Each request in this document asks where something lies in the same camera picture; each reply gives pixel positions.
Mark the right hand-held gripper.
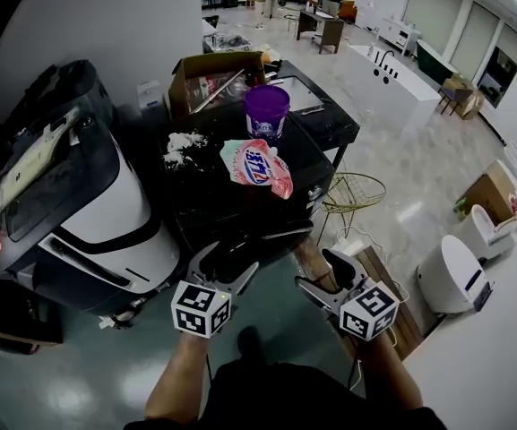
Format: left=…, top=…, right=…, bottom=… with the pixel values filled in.
left=294, top=248, right=401, bottom=342

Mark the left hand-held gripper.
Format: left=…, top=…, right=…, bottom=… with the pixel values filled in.
left=170, top=239, right=260, bottom=340

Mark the black washing machine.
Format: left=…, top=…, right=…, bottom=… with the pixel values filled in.
left=158, top=104, right=336, bottom=269

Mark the person's right forearm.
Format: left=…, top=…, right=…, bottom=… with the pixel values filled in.
left=355, top=332, right=425, bottom=415

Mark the person's left forearm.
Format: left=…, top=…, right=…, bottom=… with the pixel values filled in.
left=142, top=329, right=211, bottom=421

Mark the open cardboard box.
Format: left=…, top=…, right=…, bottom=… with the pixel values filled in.
left=167, top=50, right=268, bottom=121

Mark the wooden pallet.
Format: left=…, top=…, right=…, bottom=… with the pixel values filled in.
left=293, top=238, right=426, bottom=362

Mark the pink detergent bag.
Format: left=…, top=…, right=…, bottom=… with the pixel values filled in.
left=220, top=137, right=295, bottom=201

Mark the white round toilet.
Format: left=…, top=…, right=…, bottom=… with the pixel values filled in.
left=416, top=234, right=495, bottom=316

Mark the white powder pile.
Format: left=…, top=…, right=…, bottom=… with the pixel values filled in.
left=162, top=131, right=210, bottom=173

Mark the person's black clothing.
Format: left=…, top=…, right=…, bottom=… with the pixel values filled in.
left=122, top=359, right=448, bottom=430

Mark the white appliance with black lid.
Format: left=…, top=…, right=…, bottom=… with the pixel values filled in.
left=0, top=105, right=183, bottom=320

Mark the black counter with sink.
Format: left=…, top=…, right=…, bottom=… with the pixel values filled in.
left=264, top=59, right=362, bottom=152

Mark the purple plastic bucket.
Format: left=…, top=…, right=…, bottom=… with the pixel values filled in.
left=244, top=83, right=292, bottom=142

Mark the large cardboard box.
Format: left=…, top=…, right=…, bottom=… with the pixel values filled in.
left=456, top=158, right=517, bottom=226

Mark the small white box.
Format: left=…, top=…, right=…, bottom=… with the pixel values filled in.
left=135, top=79, right=164, bottom=112

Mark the black faucet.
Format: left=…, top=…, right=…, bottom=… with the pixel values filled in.
left=371, top=49, right=399, bottom=85

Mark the low wooden shelf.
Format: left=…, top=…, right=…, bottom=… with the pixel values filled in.
left=0, top=279, right=65, bottom=357

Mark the dark green bathtub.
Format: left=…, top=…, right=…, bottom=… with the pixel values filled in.
left=415, top=38, right=460, bottom=85

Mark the black top-lid appliance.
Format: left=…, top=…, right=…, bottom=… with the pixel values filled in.
left=3, top=58, right=116, bottom=130

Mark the brown wooden desk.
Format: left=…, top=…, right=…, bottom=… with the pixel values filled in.
left=295, top=8, right=346, bottom=56

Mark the white vanity cabinet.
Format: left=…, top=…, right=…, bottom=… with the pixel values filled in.
left=380, top=14, right=423, bottom=57

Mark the orange chair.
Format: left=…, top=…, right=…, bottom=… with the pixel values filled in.
left=337, top=0, right=359, bottom=22

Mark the white power strip with cable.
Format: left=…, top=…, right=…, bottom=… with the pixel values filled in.
left=328, top=225, right=383, bottom=260

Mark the gold wire basket stand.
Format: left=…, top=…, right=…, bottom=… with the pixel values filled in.
left=316, top=171, right=388, bottom=246

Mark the metal wire rack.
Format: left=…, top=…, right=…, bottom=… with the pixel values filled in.
left=202, top=33, right=254, bottom=55

